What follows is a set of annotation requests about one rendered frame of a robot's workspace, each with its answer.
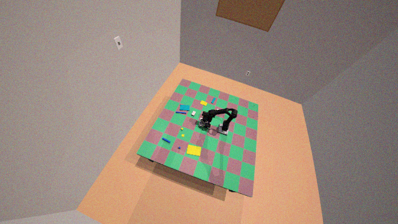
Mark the teal flat plate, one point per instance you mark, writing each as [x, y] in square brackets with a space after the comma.
[185, 107]

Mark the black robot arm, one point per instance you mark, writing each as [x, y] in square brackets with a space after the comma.
[211, 114]

